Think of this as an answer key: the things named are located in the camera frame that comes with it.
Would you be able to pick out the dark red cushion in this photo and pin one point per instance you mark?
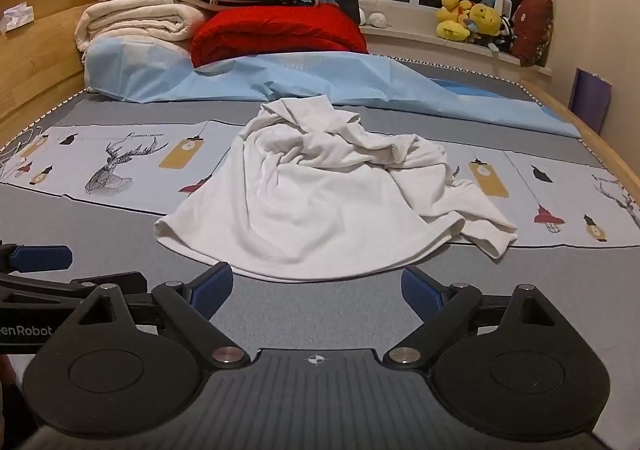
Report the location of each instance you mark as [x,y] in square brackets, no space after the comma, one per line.
[532,30]

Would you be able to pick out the purple box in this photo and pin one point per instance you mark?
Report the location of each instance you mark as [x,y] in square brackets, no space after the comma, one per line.
[590,100]

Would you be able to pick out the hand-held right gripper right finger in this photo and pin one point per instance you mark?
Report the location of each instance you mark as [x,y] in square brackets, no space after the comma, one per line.
[420,291]

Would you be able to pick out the white seal plush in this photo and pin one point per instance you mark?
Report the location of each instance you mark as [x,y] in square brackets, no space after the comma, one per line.
[374,2]

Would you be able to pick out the tissue pack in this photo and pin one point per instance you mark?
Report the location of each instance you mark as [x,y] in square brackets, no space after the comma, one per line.
[15,17]

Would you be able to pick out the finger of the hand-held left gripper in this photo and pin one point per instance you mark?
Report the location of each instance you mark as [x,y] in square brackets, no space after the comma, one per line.
[42,257]
[50,286]

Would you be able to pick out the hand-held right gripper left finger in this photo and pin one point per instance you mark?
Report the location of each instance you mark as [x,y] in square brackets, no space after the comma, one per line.
[215,291]

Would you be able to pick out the white window sill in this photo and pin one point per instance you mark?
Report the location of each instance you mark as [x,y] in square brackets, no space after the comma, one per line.
[425,42]

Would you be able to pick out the yellow plush toy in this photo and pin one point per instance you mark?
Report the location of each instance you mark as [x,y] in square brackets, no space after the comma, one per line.
[452,17]
[485,20]

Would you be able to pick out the cream folded blanket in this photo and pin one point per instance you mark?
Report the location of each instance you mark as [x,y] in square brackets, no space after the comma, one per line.
[140,22]

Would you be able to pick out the light blue sheet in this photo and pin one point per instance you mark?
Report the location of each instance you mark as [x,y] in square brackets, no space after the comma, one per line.
[300,80]

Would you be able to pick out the black and white striped plush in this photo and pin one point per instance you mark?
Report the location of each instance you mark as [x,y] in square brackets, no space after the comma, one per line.
[507,32]

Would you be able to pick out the white t-shirt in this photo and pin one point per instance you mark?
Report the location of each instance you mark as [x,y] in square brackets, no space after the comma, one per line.
[325,210]

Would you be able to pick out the grey printed bedsheet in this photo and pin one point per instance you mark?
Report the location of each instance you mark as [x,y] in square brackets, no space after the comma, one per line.
[125,235]

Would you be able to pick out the red folded quilt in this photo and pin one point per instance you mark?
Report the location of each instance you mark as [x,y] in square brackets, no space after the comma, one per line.
[280,35]

